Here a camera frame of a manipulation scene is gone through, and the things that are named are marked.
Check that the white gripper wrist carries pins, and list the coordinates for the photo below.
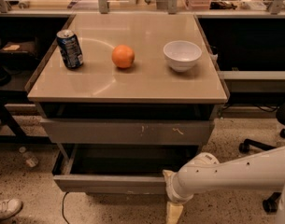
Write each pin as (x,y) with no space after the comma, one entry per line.
(174,188)

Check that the grey drawer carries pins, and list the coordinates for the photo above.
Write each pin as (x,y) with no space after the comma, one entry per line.
(118,169)
(128,132)

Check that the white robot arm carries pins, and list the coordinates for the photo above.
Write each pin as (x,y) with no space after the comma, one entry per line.
(264,170)

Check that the grey top drawer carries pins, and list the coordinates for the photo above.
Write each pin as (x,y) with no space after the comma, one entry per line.
(128,132)

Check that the grey drawer cabinet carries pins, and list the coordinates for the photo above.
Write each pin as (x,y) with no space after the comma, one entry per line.
(148,90)

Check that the white ceramic bowl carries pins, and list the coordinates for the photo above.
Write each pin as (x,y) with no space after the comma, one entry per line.
(181,56)

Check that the clear plastic bottle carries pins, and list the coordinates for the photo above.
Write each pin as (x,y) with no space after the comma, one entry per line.
(29,157)

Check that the orange fruit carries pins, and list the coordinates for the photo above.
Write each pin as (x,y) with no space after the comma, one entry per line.
(123,56)

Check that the white sneaker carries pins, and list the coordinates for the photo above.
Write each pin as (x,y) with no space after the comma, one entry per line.
(9,208)

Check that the blue soda can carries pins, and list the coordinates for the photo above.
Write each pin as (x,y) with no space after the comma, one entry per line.
(70,49)

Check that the black side table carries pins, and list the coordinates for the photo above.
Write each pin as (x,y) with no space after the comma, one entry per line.
(14,103)

